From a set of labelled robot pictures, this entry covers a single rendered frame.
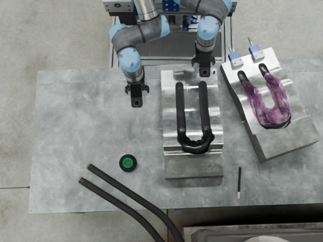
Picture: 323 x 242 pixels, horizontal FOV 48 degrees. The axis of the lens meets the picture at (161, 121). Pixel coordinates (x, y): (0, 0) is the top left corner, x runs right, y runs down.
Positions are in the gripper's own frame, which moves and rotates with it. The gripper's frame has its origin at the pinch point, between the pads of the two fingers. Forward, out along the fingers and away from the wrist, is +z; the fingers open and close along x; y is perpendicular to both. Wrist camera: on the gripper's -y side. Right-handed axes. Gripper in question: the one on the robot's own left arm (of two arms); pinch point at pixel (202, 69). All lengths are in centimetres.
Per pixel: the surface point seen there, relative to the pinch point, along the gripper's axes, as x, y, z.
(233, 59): -15.7, 6.6, 5.2
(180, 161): 11.7, -40.8, 7.4
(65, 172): 65, -43, 13
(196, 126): 3.9, -26.4, 1.3
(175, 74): 12.3, 0.9, 7.1
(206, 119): -1.0, -22.8, 3.6
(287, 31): -74, 68, 94
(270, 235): 3, -69, -108
